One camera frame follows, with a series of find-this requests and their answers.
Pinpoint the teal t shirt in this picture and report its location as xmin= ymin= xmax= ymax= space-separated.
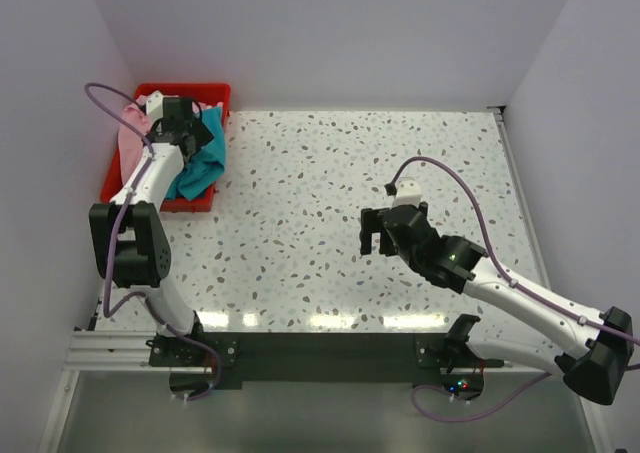
xmin=165 ymin=102 xmax=226 ymax=201

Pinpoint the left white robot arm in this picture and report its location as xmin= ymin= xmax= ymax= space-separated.
xmin=89 ymin=91 xmax=213 ymax=365

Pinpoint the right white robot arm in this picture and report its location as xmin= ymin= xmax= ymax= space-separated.
xmin=360 ymin=203 xmax=635 ymax=406

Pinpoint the pink t shirt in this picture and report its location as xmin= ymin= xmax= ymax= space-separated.
xmin=118 ymin=103 xmax=151 ymax=184

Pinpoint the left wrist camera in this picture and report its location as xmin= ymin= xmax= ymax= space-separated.
xmin=144 ymin=90 xmax=164 ymax=123

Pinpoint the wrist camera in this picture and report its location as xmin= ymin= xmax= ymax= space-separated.
xmin=144 ymin=90 xmax=164 ymax=123
xmin=385 ymin=177 xmax=422 ymax=208

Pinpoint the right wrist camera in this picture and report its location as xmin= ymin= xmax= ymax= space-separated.
xmin=385 ymin=177 xmax=422 ymax=208

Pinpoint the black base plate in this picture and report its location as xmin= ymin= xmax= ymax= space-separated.
xmin=146 ymin=332 xmax=503 ymax=393

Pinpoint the aluminium frame rail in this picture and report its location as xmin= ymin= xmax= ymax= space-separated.
xmin=64 ymin=331 xmax=154 ymax=372

